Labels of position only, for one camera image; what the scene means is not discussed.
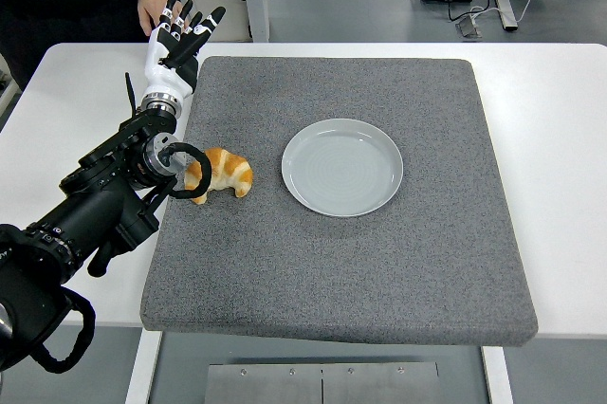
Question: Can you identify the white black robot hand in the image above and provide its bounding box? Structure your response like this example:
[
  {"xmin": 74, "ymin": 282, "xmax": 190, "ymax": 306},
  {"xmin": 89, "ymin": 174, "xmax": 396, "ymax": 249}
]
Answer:
[{"xmin": 140, "ymin": 0, "xmax": 227, "ymax": 101}]

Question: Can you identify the golden croissant bread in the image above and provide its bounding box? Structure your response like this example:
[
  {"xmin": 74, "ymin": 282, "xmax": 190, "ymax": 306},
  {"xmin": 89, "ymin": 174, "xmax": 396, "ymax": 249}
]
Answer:
[{"xmin": 183, "ymin": 147, "xmax": 254, "ymax": 206}]

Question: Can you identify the grey round plate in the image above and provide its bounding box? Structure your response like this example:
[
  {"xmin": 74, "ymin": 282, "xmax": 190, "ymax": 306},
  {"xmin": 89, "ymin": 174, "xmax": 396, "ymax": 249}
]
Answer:
[{"xmin": 281, "ymin": 118, "xmax": 405, "ymax": 218}]

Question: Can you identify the grey metal plate with screws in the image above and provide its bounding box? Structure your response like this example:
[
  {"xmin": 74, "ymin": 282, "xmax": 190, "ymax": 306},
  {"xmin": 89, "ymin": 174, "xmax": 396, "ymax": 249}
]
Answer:
[{"xmin": 204, "ymin": 360, "xmax": 441, "ymax": 404}]

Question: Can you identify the person's hand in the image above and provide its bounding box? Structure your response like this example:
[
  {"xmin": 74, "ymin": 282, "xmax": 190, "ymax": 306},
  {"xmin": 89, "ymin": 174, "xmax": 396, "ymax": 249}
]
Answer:
[{"xmin": 137, "ymin": 0, "xmax": 204, "ymax": 38}]

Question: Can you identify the grey felt mat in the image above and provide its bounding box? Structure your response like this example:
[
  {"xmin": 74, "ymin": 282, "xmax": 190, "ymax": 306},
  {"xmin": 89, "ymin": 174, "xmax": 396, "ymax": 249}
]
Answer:
[{"xmin": 139, "ymin": 55, "xmax": 541, "ymax": 347}]

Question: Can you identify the white table leg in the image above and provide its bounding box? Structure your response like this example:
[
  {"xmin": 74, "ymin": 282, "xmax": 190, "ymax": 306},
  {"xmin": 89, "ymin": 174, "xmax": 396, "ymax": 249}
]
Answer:
[
  {"xmin": 123, "ymin": 327, "xmax": 163, "ymax": 404},
  {"xmin": 481, "ymin": 345, "xmax": 514, "ymax": 404}
]

